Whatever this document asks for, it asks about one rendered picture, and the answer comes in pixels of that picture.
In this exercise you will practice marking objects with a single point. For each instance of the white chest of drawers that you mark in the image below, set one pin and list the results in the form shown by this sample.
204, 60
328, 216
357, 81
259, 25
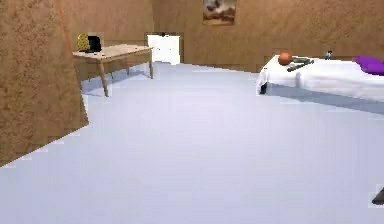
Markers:
164, 48

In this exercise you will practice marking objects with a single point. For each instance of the light wooden table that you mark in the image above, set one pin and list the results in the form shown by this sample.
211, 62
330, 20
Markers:
113, 53

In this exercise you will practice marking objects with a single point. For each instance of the framed brown landscape picture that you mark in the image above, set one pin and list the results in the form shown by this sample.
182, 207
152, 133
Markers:
219, 11

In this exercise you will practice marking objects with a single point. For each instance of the orange basketball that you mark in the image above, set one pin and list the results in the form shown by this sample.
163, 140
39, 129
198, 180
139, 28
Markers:
284, 59

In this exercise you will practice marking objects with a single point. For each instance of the dark grey baseball bat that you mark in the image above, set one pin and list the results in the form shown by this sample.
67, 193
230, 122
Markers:
300, 66

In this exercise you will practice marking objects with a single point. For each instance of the black box-shaped object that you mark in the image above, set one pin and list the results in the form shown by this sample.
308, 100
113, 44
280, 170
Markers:
94, 43

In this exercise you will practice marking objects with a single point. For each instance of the yellow dotted egg-shaped object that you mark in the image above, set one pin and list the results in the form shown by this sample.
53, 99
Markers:
83, 42

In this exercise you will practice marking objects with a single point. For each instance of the white bed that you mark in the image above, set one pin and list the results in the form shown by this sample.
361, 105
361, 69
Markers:
333, 78

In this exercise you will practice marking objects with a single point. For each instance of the purple pillow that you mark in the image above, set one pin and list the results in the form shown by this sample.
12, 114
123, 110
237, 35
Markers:
370, 64

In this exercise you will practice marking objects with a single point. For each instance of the black object at floor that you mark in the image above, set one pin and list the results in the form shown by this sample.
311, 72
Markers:
379, 197

